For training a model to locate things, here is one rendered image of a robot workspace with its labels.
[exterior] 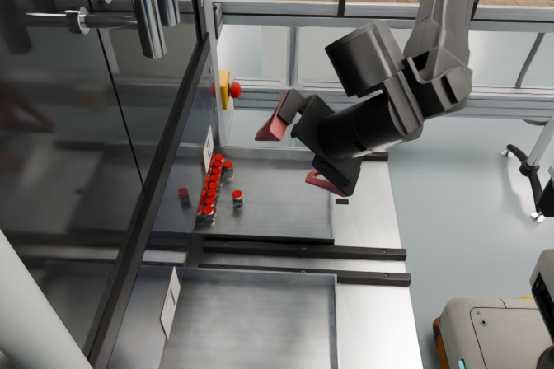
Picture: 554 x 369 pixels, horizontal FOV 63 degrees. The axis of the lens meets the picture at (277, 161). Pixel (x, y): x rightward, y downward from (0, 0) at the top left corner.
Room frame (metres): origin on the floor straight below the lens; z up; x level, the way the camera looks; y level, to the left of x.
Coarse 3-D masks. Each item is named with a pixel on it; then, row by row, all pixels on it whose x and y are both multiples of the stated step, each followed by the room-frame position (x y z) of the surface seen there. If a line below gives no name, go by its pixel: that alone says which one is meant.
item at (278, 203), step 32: (224, 160) 0.81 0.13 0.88; (256, 160) 0.81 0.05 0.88; (288, 160) 0.81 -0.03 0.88; (224, 192) 0.70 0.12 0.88; (256, 192) 0.70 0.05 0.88; (288, 192) 0.70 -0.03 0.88; (320, 192) 0.70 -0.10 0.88; (224, 224) 0.61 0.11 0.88; (256, 224) 0.61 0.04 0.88; (288, 224) 0.61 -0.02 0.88; (320, 224) 0.61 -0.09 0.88
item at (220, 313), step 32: (192, 288) 0.46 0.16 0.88; (224, 288) 0.46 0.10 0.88; (256, 288) 0.46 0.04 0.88; (288, 288) 0.46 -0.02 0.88; (320, 288) 0.46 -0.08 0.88; (192, 320) 0.39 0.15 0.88; (224, 320) 0.39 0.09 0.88; (256, 320) 0.39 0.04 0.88; (288, 320) 0.39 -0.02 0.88; (320, 320) 0.39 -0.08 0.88; (192, 352) 0.34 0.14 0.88; (224, 352) 0.34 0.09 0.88; (256, 352) 0.34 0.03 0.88; (288, 352) 0.34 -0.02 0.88; (320, 352) 0.34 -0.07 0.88
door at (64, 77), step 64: (0, 0) 0.27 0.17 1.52; (64, 0) 0.35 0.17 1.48; (0, 64) 0.25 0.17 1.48; (64, 64) 0.32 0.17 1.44; (0, 128) 0.22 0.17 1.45; (64, 128) 0.29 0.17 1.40; (0, 192) 0.20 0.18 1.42; (64, 192) 0.25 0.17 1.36; (128, 192) 0.35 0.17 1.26; (64, 256) 0.22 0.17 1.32; (64, 320) 0.19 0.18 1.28
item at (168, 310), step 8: (176, 280) 0.39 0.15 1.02; (168, 288) 0.35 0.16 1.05; (176, 288) 0.38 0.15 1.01; (168, 296) 0.35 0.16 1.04; (176, 296) 0.37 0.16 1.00; (168, 304) 0.34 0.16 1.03; (168, 312) 0.33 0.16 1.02; (168, 320) 0.32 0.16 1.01; (168, 328) 0.32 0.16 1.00; (168, 336) 0.31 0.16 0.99
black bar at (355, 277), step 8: (200, 264) 0.50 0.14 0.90; (208, 264) 0.50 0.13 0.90; (216, 264) 0.50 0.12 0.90; (224, 264) 0.50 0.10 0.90; (296, 272) 0.48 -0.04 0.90; (304, 272) 0.48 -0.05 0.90; (312, 272) 0.48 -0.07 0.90; (320, 272) 0.48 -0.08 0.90; (328, 272) 0.48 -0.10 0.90; (336, 272) 0.48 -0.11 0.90; (344, 272) 0.48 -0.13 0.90; (352, 272) 0.48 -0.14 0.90; (360, 272) 0.48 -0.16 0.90; (368, 272) 0.48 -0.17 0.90; (376, 272) 0.48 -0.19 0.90; (384, 272) 0.48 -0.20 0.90; (344, 280) 0.47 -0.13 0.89; (352, 280) 0.47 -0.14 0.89; (360, 280) 0.47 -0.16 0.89; (368, 280) 0.47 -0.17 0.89; (376, 280) 0.46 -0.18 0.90; (384, 280) 0.46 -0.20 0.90; (392, 280) 0.46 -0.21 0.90; (400, 280) 0.46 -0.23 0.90; (408, 280) 0.46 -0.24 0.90
